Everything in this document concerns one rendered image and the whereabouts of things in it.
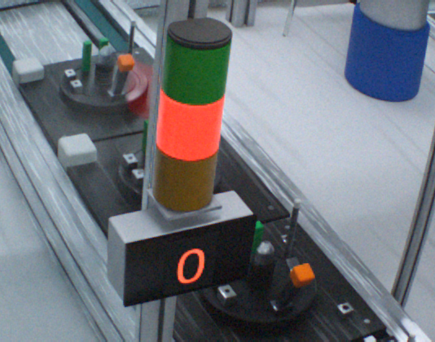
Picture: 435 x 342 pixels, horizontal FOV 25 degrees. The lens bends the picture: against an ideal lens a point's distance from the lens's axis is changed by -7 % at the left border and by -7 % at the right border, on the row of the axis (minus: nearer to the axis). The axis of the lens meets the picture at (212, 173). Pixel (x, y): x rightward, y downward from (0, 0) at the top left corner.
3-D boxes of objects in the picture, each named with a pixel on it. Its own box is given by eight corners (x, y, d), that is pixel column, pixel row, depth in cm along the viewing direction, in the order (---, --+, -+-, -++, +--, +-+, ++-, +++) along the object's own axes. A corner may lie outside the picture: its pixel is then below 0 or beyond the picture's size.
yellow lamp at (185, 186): (222, 204, 85) (229, 155, 82) (167, 217, 82) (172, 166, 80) (195, 171, 88) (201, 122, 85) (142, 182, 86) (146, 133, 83)
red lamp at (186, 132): (229, 154, 82) (236, 101, 79) (172, 165, 80) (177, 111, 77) (201, 121, 85) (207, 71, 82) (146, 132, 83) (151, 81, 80)
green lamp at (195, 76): (236, 100, 79) (243, 46, 76) (177, 111, 77) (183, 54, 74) (207, 70, 82) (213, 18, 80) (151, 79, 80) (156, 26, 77)
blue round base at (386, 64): (432, 97, 187) (445, 32, 179) (373, 107, 181) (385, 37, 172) (389, 59, 198) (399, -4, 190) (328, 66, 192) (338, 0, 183)
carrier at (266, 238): (384, 338, 117) (408, 261, 110) (210, 396, 107) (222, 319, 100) (290, 227, 134) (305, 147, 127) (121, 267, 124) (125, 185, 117)
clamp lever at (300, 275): (292, 307, 114) (315, 276, 108) (277, 312, 113) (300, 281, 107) (280, 282, 116) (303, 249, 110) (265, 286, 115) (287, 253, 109)
